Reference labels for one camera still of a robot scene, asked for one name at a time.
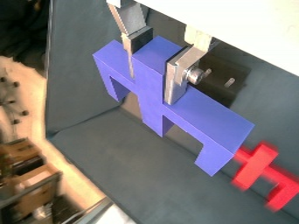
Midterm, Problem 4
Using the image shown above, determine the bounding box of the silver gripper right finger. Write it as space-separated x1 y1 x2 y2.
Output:
163 25 219 105

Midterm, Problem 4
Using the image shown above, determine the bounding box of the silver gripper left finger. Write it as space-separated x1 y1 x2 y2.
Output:
106 0 153 77

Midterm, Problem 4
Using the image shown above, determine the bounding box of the purple fork-shaped block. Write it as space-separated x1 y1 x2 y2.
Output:
93 37 253 175

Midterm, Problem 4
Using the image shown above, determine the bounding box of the black angle fixture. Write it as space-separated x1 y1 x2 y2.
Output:
193 54 251 108

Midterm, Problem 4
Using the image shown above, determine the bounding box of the red fork-shaped block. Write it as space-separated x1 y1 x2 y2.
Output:
231 142 299 212

